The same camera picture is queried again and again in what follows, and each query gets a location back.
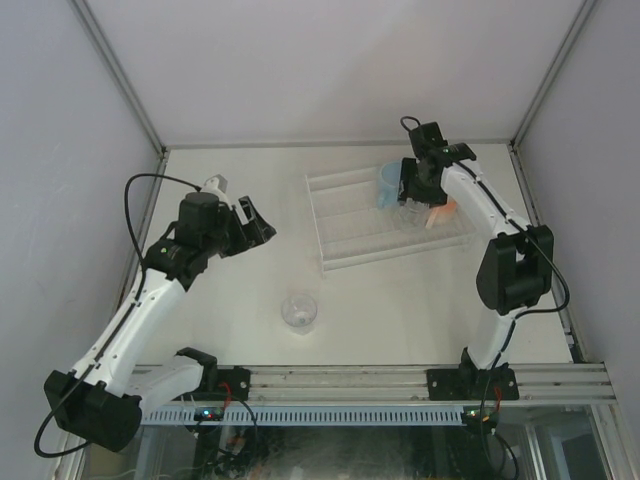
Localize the light blue mug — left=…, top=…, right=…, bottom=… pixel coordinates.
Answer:
left=377, top=161, right=402, bottom=209

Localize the clear glass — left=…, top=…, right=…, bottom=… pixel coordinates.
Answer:
left=281, top=293, right=318, bottom=335
left=395, top=199, right=431, bottom=233

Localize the pink ceramic mug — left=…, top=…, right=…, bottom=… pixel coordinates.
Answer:
left=425, top=199, right=457, bottom=230

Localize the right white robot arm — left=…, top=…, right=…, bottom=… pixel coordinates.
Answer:
left=399, top=141, right=554, bottom=370

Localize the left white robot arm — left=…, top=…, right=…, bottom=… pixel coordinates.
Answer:
left=44, top=190, right=276, bottom=452

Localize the clear acrylic dish rack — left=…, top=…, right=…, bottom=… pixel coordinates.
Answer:
left=306, top=167, right=475, bottom=273

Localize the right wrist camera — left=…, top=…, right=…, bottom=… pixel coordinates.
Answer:
left=408, top=122, right=448, bottom=160

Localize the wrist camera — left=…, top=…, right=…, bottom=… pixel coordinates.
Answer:
left=408, top=122, right=448, bottom=160
left=201, top=174, right=233, bottom=206

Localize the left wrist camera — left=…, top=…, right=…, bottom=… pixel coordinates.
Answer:
left=201, top=174, right=233, bottom=206

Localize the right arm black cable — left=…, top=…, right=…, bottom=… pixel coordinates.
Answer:
left=399, top=116, right=571, bottom=371

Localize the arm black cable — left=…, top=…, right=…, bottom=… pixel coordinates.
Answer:
left=399, top=116, right=571, bottom=371
left=33, top=173, right=204, bottom=457

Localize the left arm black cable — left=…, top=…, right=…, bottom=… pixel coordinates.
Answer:
left=33, top=173, right=204, bottom=457

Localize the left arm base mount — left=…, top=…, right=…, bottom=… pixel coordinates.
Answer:
left=169, top=347, right=251, bottom=401

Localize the blue slotted cable duct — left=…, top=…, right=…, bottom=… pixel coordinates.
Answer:
left=141, top=404, right=464, bottom=427

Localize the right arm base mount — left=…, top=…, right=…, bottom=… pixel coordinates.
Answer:
left=426, top=347, right=520, bottom=401

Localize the aluminium front rail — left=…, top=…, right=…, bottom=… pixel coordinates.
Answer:
left=232, top=363, right=616, bottom=406

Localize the right aluminium frame post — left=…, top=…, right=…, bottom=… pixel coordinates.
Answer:
left=510, top=0, right=600, bottom=149

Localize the aluminium frame post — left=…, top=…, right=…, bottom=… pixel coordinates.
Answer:
left=510, top=0, right=600, bottom=149
left=68, top=0, right=166, bottom=159

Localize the left aluminium frame post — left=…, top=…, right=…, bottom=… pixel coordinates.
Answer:
left=68, top=0, right=166, bottom=159

